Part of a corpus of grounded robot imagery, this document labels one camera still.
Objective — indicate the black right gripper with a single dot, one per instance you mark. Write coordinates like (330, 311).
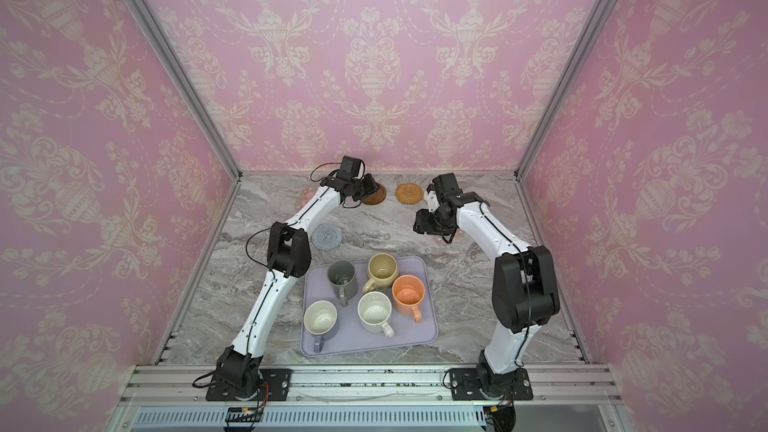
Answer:
(425, 223)

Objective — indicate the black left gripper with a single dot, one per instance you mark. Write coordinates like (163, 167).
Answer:
(369, 187)

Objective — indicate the brown wooden round coaster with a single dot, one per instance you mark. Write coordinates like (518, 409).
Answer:
(377, 197)

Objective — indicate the woven rattan round coaster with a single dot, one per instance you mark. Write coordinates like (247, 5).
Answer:
(409, 193)

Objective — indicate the blue woven round coaster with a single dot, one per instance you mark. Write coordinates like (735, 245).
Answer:
(327, 237)

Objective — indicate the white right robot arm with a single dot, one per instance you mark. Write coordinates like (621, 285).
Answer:
(524, 292)

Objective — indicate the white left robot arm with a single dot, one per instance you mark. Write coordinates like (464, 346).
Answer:
(237, 376)

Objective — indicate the yellow beige mug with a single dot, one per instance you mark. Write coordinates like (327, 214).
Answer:
(382, 271)

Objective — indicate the orange mug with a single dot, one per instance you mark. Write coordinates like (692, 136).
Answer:
(408, 294)

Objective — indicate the lilac plastic tray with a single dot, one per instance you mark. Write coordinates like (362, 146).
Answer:
(403, 316)

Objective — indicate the white cream mug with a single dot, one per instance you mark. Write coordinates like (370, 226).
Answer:
(374, 311)

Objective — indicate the grey green mug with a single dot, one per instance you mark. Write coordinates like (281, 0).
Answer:
(342, 277)

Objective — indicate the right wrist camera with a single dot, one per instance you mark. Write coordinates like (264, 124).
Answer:
(441, 189)

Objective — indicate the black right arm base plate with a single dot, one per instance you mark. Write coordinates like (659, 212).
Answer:
(478, 383)

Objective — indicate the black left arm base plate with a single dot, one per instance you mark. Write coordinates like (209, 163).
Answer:
(269, 384)

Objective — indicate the aluminium corner frame post left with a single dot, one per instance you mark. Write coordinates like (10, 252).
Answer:
(150, 25)

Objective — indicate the aluminium corner frame post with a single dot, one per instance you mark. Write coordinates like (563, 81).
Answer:
(594, 22)
(150, 25)

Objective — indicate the aluminium front frame rail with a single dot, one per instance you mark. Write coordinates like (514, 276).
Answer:
(403, 384)

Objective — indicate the aluminium corner frame post right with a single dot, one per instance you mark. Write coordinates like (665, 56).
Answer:
(594, 22)

